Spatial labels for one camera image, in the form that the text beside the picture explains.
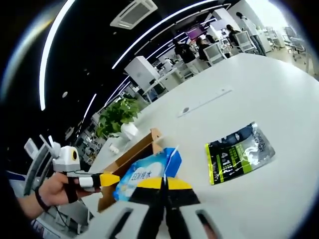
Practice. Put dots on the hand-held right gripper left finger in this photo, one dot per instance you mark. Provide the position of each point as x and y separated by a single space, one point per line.
119 219

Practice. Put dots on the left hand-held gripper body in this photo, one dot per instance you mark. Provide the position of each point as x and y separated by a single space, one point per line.
66 160

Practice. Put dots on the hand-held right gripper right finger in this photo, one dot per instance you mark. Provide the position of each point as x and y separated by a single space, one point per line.
189 219

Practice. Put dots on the blue wet wipes soft pack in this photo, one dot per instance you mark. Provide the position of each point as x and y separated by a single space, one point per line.
147 169

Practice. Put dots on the brown cardboard shoe box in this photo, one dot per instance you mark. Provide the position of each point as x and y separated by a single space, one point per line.
139 147

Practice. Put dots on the black green soft pouch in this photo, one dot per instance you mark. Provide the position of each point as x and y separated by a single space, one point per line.
236 154

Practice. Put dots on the person's left hand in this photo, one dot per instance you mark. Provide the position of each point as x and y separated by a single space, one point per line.
53 189

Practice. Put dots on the grey metal shelf rack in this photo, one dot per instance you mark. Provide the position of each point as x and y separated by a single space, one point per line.
37 169

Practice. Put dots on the white paper cup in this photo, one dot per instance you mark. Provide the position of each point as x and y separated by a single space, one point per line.
114 149

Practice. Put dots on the small white square device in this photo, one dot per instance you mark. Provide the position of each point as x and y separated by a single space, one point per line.
30 148

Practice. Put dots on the black wristband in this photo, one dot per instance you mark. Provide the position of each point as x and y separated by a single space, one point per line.
42 200

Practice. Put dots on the green plant in white pot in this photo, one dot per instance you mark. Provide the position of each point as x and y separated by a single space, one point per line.
117 114

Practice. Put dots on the curved ceiling light strip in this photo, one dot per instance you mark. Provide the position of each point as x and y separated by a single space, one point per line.
43 94
117 63

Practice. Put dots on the white square pillar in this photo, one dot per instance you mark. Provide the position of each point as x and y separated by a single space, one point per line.
142 71

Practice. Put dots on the white office desk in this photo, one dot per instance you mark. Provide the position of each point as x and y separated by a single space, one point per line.
172 76

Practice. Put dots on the ceiling air conditioner vent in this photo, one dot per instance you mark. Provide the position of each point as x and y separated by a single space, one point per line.
134 15

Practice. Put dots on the white mesh office chair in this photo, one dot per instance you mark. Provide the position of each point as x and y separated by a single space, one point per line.
214 56
245 42

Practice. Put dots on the purple wall screen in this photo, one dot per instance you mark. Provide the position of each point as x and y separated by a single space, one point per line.
194 33

